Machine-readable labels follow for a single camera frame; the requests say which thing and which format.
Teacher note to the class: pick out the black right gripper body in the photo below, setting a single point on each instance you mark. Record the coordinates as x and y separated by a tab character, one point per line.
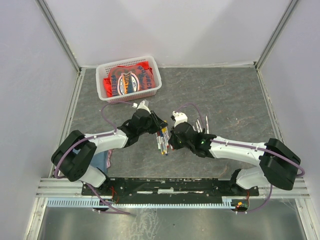
176	144

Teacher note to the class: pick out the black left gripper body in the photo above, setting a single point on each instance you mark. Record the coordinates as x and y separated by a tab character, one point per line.
151	127

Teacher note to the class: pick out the red cap marker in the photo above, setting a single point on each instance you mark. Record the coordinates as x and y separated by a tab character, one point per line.
199	126

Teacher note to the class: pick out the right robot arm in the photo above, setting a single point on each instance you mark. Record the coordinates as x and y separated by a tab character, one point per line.
273	162

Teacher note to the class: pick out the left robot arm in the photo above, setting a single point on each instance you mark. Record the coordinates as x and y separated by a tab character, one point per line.
73	157

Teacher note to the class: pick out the white plastic basket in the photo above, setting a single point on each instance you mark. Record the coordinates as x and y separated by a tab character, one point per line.
103	70

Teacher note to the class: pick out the orange printed shirt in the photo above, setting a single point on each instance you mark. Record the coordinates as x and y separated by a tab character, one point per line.
123	80

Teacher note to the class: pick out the blue and pink cloth pile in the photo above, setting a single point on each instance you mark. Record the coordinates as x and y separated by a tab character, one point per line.
102	161

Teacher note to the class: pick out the small circuit board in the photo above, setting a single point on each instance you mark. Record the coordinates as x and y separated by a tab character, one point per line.
242	206

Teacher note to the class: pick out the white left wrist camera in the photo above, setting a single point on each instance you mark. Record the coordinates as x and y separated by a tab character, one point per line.
144	105

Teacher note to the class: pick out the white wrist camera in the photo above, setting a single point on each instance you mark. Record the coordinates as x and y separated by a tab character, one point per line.
178	118
144	105

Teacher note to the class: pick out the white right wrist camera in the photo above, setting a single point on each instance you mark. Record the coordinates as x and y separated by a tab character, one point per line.
178	118

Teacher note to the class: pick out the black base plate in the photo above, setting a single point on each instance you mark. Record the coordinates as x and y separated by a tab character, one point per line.
127	186

